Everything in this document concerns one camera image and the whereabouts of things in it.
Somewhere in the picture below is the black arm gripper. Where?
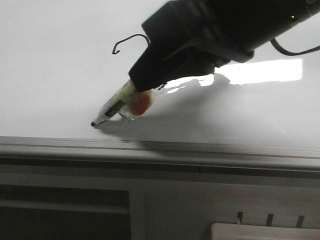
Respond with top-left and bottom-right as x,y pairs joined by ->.
128,0 -> 320,92

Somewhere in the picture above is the white whiteboard marker with magnet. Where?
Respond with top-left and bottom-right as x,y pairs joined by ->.
91,80 -> 155,126

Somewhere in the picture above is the white framed whiteboard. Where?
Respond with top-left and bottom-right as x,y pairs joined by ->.
0,0 -> 320,173

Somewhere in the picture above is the white tray with clips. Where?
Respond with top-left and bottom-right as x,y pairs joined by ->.
210,211 -> 320,240

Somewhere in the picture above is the black cable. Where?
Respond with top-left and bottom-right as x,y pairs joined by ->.
269,37 -> 320,56

